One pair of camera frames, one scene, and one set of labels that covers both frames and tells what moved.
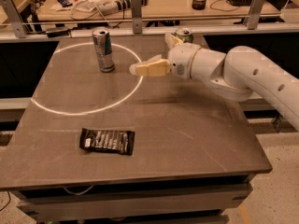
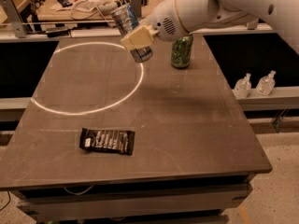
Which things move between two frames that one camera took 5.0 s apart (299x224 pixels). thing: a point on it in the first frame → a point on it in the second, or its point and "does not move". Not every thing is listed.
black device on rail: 57,33 does not move
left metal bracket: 12,12 does not move
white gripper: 180,59 → 163,21
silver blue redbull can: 104,49 → 125,21
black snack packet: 105,140 does not move
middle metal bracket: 136,11 does not move
